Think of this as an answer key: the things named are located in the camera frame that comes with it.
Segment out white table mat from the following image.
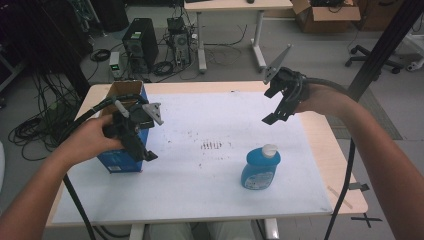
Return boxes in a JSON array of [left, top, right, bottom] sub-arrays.
[[51, 91, 334, 225]]

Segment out white table leg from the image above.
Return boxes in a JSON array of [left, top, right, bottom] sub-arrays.
[[128, 223, 146, 240], [263, 218, 280, 240]]

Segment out large black cable coil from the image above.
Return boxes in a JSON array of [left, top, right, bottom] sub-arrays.
[[152, 60, 175, 77]]

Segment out grey cable plug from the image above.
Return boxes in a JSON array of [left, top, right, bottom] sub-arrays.
[[114, 99, 130, 118]]

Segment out blue detergent bottle white cap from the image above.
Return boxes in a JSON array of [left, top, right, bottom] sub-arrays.
[[240, 143, 282, 191]]

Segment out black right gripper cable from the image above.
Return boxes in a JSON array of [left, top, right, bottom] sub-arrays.
[[304, 77, 357, 240]]

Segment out white plastic device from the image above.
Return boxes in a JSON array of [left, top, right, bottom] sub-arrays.
[[405, 58, 424, 73]]

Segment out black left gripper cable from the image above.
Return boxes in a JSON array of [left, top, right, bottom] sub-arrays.
[[58, 93, 149, 240]]

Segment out bundle of black floor cables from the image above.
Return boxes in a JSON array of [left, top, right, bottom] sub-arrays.
[[8, 71, 84, 163]]

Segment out black metal stand post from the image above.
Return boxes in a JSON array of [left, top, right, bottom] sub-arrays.
[[346, 0, 424, 103]]

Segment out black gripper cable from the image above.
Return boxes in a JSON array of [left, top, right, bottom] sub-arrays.
[[304, 77, 357, 240], [58, 93, 149, 240]]

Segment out small black cable coil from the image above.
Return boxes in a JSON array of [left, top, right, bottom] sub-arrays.
[[89, 48, 112, 63]]

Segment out black office chair base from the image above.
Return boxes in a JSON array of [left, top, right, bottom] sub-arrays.
[[344, 44, 405, 75]]

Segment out blue cardboard box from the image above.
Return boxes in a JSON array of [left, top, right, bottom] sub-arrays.
[[96, 79, 150, 174]]

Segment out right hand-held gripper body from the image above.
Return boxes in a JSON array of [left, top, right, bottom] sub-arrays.
[[263, 43, 310, 116]]

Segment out grey floor mat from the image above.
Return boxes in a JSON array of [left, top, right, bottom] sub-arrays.
[[324, 86, 404, 141]]

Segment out open brown cardboard box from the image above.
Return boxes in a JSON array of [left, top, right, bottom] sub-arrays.
[[291, 0, 362, 34]]

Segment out person's left hand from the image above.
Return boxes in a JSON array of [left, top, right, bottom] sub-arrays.
[[58, 114, 125, 168]]

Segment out black table clip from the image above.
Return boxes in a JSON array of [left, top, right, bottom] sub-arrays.
[[348, 182, 370, 193]]

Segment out black computer tower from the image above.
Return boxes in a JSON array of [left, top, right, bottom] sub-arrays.
[[121, 17, 160, 75]]

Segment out person's right hand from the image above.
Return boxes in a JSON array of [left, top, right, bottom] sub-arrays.
[[294, 82, 349, 118]]

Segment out open computer tower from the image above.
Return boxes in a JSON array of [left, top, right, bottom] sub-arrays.
[[166, 16, 193, 68]]

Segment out small grey power supply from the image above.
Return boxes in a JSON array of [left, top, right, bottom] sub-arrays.
[[108, 51, 121, 79]]

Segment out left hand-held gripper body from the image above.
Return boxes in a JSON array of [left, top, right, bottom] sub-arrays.
[[102, 102, 165, 144]]

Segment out closed brown cardboard box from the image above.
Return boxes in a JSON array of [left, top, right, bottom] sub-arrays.
[[353, 0, 406, 33]]

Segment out white background desk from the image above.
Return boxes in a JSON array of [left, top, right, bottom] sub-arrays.
[[183, 0, 294, 75]]

